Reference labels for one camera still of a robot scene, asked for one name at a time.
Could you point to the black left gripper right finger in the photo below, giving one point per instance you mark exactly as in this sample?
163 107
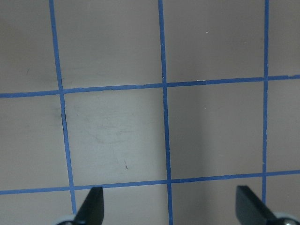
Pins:
250 210

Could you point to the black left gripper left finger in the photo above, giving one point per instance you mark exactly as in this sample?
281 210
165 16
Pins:
91 211

